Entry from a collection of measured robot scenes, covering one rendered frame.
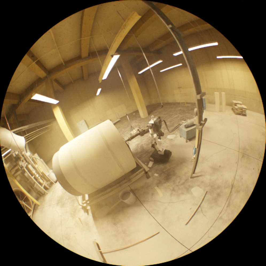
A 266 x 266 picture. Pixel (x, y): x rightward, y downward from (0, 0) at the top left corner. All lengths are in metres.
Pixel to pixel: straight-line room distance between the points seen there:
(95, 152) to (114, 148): 0.40
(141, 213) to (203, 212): 1.41
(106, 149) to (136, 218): 1.75
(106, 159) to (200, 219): 2.42
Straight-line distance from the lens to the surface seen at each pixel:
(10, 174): 6.23
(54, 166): 2.48
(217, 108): 6.79
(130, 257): 2.43
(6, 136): 4.38
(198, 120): 1.22
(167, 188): 2.33
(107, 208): 2.64
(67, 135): 6.35
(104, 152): 1.78
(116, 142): 1.79
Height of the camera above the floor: 2.14
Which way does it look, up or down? 24 degrees down
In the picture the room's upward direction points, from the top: 21 degrees counter-clockwise
